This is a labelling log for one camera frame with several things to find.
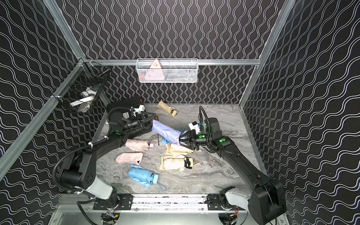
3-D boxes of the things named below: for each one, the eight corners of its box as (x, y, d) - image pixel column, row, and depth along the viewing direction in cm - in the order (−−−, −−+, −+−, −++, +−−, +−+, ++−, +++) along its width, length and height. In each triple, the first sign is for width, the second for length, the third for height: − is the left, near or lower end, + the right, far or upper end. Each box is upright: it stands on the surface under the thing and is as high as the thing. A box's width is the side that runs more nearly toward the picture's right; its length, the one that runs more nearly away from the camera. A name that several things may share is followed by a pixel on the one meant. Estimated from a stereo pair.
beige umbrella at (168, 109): (156, 107, 121) (156, 103, 117) (162, 103, 124) (161, 99, 120) (173, 118, 113) (173, 115, 109) (178, 114, 116) (178, 110, 112)
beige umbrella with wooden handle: (160, 170, 87) (159, 167, 83) (161, 157, 93) (161, 154, 89) (193, 170, 87) (193, 167, 84) (192, 157, 93) (192, 154, 89)
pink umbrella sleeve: (117, 165, 89) (114, 162, 85) (120, 155, 93) (117, 152, 90) (142, 165, 89) (140, 162, 86) (144, 155, 93) (142, 152, 90)
